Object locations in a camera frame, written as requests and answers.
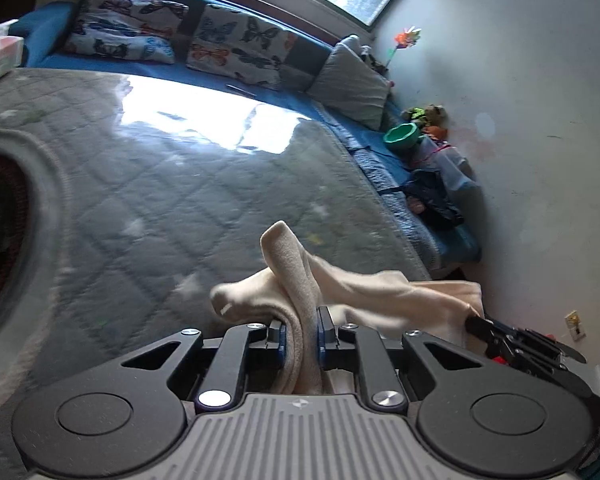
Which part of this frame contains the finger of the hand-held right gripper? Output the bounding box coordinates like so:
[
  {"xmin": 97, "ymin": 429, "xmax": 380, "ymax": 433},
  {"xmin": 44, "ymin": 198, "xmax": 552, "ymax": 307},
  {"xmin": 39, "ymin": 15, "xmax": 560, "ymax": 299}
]
[{"xmin": 464, "ymin": 312, "xmax": 512, "ymax": 361}]

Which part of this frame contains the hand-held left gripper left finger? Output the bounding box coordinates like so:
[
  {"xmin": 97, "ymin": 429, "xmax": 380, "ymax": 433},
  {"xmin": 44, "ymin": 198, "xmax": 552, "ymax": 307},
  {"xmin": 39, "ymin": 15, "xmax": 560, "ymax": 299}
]
[{"xmin": 121, "ymin": 324, "xmax": 287, "ymax": 411}]

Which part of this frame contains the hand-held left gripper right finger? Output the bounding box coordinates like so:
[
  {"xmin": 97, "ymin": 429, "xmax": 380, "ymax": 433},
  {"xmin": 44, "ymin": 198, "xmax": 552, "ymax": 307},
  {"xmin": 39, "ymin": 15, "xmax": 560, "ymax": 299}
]
[{"xmin": 317, "ymin": 306, "xmax": 485, "ymax": 413}]

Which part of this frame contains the cream long-sleeved garment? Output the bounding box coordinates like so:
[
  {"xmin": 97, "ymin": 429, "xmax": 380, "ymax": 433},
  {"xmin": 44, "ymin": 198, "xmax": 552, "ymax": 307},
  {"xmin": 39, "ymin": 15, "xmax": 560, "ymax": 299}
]
[{"xmin": 210, "ymin": 220, "xmax": 483, "ymax": 397}]

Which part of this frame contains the dark crumpled clothing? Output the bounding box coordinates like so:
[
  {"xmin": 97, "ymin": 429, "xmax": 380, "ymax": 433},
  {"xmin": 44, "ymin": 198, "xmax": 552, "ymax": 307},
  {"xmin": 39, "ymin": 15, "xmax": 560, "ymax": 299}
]
[{"xmin": 405, "ymin": 169, "xmax": 465, "ymax": 231}]

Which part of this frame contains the clear plastic container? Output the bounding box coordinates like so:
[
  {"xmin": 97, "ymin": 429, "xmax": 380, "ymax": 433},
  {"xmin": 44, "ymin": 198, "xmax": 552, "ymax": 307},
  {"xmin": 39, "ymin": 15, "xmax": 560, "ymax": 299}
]
[{"xmin": 415, "ymin": 137, "xmax": 473, "ymax": 186}]

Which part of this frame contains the green bowl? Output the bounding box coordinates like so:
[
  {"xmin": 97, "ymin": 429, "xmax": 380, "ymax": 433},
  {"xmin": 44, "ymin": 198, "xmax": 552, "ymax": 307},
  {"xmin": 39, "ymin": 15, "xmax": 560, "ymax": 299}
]
[{"xmin": 384, "ymin": 123, "xmax": 421, "ymax": 151}]

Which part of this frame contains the teddy bear toy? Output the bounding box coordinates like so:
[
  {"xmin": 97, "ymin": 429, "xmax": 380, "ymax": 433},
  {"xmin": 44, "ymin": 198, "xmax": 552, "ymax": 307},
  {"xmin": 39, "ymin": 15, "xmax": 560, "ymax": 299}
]
[{"xmin": 402, "ymin": 105, "xmax": 448, "ymax": 128}]

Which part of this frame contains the large grey pillow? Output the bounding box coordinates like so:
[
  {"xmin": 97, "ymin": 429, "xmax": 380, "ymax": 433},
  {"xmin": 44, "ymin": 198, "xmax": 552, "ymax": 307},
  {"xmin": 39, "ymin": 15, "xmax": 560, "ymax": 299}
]
[{"xmin": 306, "ymin": 42, "xmax": 392, "ymax": 132}]

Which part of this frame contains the colourful pinwheel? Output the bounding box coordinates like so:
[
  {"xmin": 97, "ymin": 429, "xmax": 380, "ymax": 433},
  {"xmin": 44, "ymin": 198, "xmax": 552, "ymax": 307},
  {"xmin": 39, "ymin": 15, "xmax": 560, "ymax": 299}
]
[{"xmin": 384, "ymin": 27, "xmax": 423, "ymax": 73}]

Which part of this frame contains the butterfly print cushion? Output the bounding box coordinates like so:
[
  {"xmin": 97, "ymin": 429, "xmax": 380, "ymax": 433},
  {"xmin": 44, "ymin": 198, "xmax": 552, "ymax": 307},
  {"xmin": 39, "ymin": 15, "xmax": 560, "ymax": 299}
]
[
  {"xmin": 62, "ymin": 0, "xmax": 190, "ymax": 65},
  {"xmin": 186, "ymin": 4, "xmax": 301, "ymax": 92}
]

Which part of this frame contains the round black induction cooker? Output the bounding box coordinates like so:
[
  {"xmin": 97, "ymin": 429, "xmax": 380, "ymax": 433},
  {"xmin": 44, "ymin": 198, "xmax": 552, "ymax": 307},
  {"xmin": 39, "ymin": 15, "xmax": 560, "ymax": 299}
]
[{"xmin": 0, "ymin": 130, "xmax": 66, "ymax": 356}]

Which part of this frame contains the blue sofa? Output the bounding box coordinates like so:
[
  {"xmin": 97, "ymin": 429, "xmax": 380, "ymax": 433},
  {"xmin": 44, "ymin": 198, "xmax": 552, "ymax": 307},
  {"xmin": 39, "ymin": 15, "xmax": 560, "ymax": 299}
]
[{"xmin": 0, "ymin": 0, "xmax": 483, "ymax": 281}]

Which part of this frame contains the tissue box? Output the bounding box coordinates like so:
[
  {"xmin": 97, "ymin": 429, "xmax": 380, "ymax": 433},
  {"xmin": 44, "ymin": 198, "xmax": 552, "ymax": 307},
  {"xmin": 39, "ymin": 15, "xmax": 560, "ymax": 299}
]
[{"xmin": 0, "ymin": 19, "xmax": 25, "ymax": 92}]

